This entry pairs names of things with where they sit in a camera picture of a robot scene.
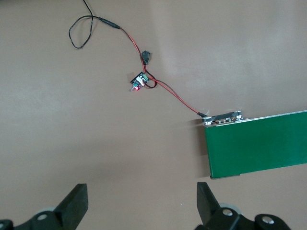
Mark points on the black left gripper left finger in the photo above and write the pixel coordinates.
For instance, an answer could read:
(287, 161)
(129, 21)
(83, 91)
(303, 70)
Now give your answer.
(74, 206)

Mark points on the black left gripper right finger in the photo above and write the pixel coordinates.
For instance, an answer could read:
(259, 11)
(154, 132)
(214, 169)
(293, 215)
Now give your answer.
(206, 206)

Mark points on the green conveyor belt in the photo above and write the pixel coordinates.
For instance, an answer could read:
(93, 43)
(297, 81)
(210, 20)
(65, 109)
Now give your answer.
(254, 146)

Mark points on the small black circuit board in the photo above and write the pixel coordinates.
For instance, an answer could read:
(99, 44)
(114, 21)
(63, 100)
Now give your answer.
(139, 80)

